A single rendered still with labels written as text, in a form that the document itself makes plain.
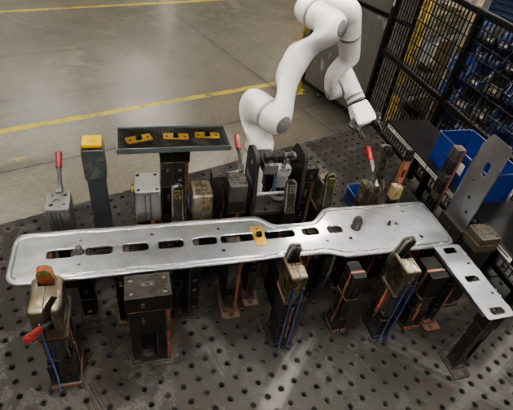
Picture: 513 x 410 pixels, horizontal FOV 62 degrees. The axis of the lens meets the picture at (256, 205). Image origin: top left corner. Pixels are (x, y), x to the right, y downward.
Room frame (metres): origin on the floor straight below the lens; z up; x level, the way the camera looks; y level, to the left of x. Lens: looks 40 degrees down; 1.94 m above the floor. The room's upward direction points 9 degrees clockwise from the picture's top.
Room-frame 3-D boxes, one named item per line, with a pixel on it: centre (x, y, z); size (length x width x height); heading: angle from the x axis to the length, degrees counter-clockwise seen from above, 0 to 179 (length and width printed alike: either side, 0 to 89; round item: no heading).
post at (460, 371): (0.83, -0.73, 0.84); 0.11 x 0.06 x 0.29; 20
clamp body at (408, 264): (0.93, -0.48, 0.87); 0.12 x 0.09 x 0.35; 20
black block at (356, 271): (0.91, -0.34, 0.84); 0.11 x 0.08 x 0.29; 20
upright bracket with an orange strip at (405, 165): (1.32, -0.50, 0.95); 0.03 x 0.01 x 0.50; 110
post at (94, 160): (1.13, 0.55, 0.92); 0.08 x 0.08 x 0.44; 20
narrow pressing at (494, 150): (1.22, -0.71, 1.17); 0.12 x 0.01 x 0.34; 20
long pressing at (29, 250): (0.97, -0.01, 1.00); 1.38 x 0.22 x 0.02; 110
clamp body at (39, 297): (0.60, 0.47, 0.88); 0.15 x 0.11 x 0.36; 20
